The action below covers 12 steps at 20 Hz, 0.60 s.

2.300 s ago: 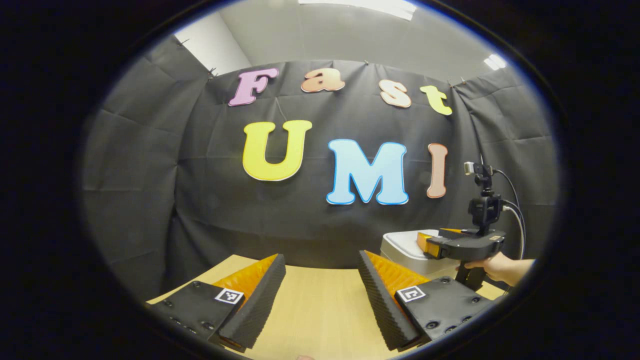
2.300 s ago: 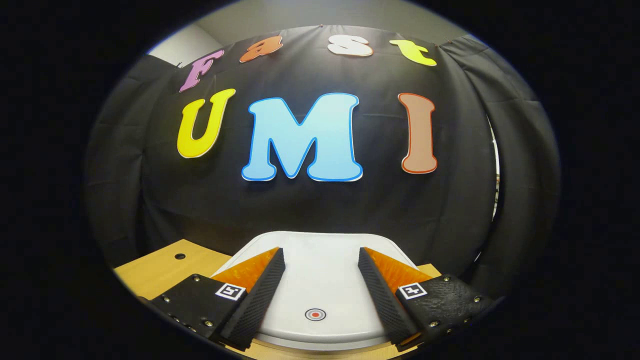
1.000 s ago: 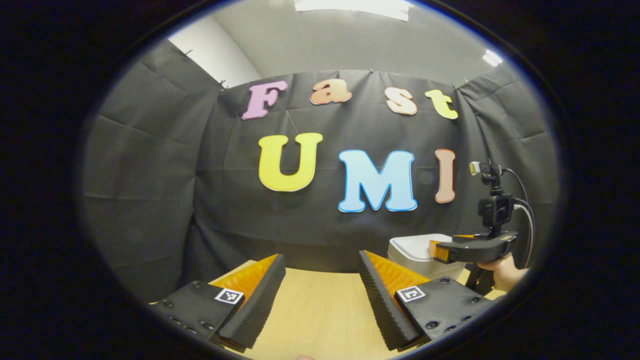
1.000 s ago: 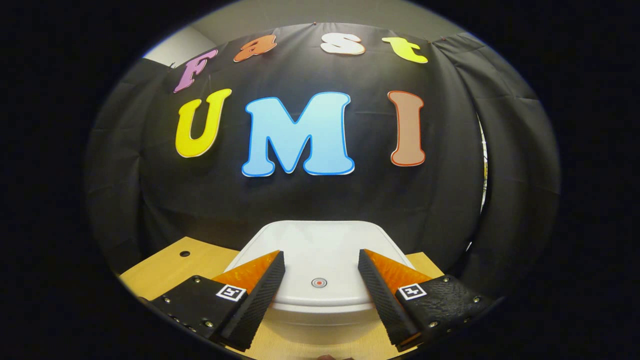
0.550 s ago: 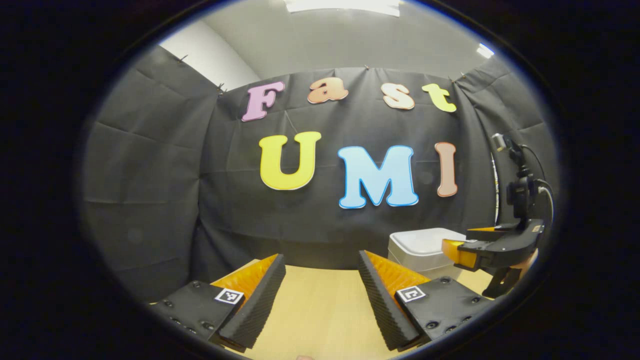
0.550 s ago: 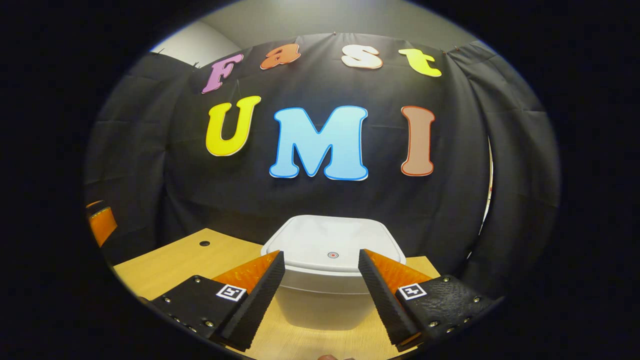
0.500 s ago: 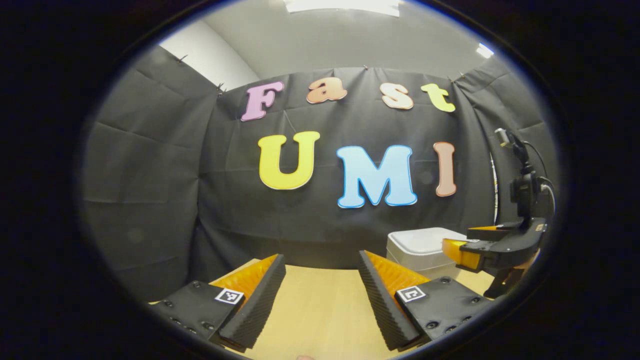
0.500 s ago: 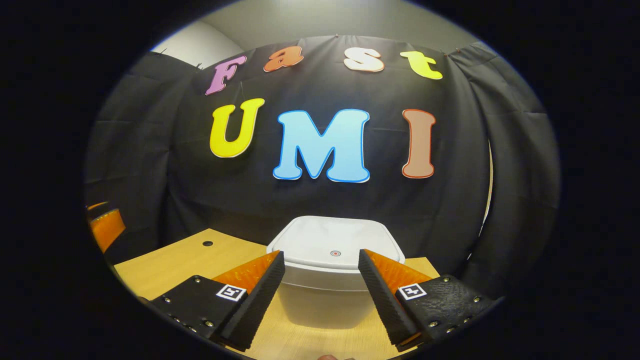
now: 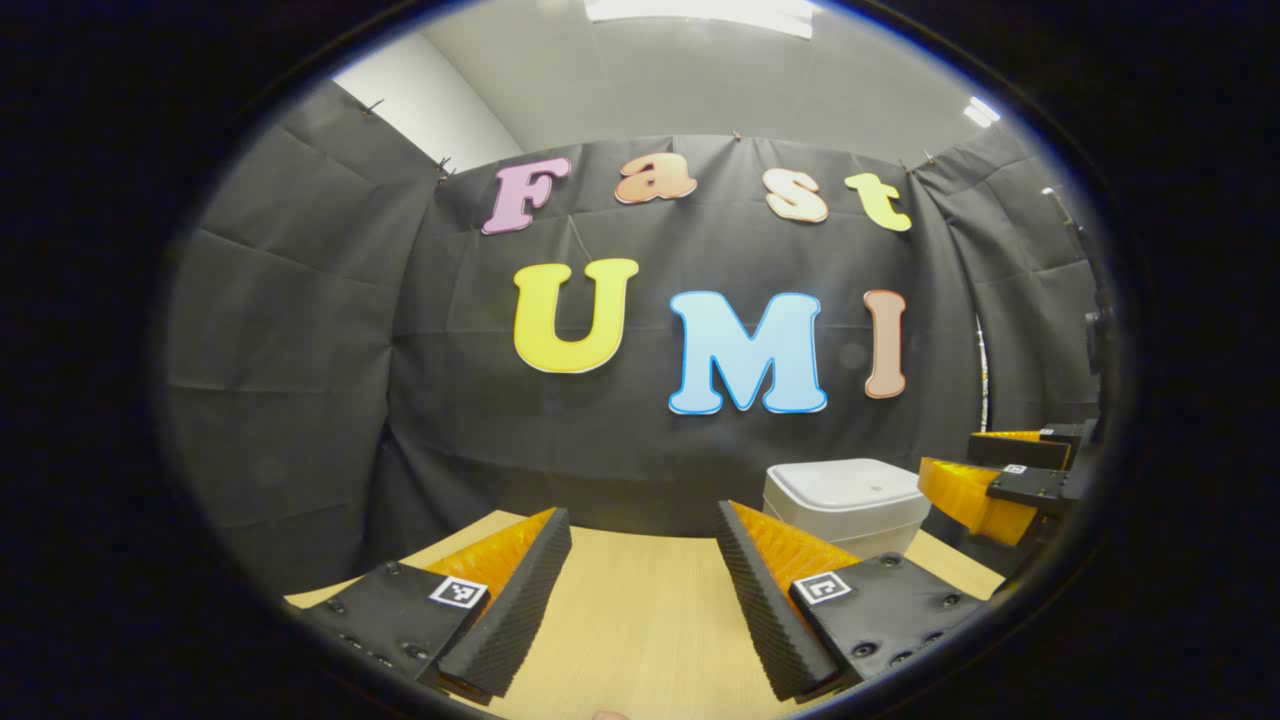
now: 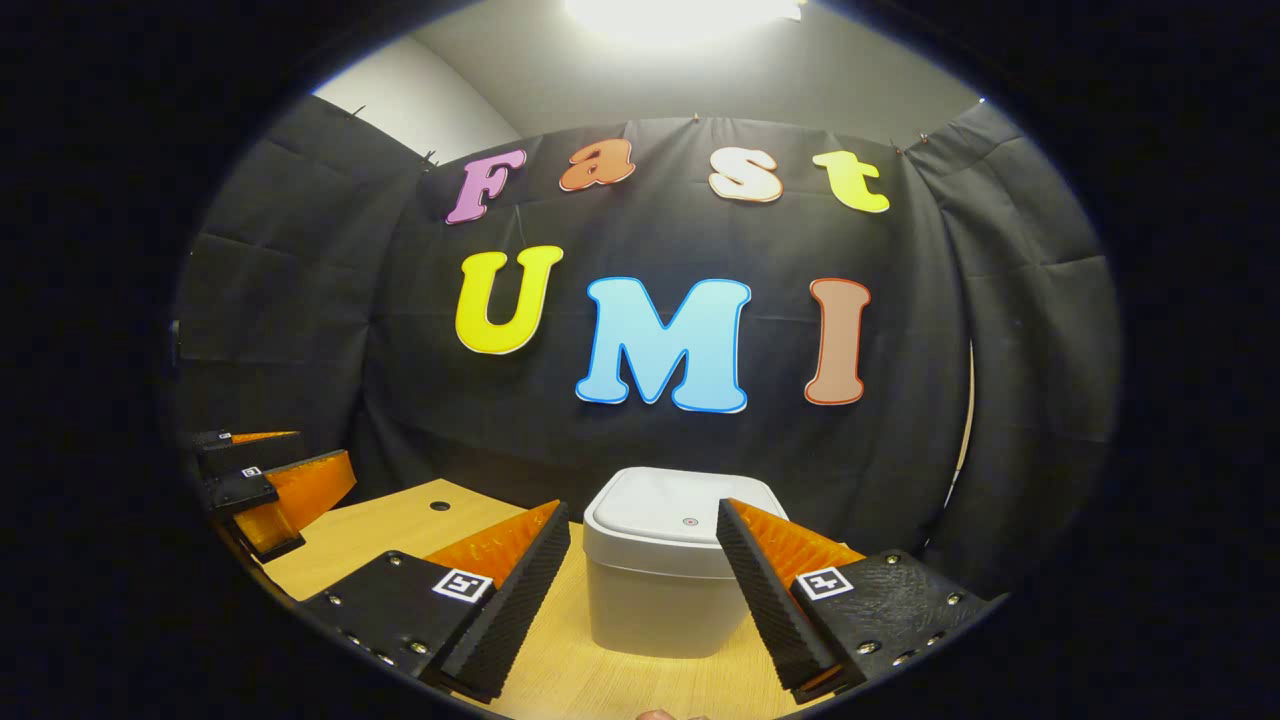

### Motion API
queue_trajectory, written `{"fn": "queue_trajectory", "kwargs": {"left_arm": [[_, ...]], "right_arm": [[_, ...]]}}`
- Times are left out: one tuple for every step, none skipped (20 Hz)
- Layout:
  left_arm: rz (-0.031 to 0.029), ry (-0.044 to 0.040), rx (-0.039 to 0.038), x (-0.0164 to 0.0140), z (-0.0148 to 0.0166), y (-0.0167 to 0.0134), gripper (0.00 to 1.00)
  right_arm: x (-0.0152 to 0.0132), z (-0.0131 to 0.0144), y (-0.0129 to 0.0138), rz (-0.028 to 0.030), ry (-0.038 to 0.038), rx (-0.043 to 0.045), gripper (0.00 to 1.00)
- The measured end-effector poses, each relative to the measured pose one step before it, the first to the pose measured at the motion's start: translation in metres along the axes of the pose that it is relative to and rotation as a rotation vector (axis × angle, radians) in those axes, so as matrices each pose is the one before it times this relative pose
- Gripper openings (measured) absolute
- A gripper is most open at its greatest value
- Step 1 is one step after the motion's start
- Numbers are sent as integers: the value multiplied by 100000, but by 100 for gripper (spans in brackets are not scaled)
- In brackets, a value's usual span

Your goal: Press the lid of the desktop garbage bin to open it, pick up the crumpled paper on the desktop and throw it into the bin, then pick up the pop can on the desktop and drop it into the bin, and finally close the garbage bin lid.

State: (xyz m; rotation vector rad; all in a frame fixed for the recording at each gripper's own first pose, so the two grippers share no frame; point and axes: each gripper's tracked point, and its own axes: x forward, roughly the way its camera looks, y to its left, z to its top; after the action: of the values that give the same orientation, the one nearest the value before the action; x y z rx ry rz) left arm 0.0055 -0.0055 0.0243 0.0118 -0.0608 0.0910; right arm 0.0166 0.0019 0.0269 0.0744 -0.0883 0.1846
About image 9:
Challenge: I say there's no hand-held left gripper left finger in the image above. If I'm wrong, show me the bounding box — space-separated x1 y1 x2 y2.
300 507 573 706

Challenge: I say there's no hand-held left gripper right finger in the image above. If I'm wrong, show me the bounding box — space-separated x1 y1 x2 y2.
718 500 1001 706

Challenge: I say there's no grey desktop garbage bin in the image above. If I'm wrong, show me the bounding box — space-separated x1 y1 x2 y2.
763 458 933 561

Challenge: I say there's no wooden desktop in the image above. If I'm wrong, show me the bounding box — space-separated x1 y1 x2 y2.
283 510 1006 720

